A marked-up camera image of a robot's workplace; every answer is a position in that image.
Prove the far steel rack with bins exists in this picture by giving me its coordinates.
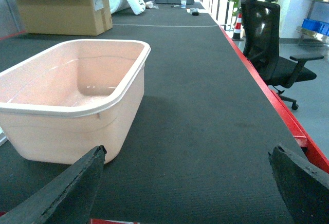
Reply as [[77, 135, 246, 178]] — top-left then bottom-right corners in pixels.
[[297, 0, 328, 47]]

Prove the large cardboard box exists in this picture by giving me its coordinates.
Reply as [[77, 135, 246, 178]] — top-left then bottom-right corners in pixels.
[[16, 0, 113, 36]]

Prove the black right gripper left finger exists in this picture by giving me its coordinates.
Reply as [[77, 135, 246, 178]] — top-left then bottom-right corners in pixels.
[[1, 145, 106, 223]]

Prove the red white traffic cone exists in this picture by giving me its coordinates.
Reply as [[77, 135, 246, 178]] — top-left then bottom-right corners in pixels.
[[231, 13, 243, 41]]

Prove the white paper cup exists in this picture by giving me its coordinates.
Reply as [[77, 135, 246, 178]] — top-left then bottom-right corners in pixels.
[[180, 0, 187, 9]]

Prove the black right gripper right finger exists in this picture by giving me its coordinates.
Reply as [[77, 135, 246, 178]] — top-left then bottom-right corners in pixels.
[[268, 144, 328, 223]]

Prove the pink plastic storage box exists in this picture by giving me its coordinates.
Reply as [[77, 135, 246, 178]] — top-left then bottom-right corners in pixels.
[[1, 39, 151, 164]]

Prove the black office chair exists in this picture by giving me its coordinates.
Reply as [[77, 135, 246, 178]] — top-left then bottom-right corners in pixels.
[[240, 0, 324, 111]]

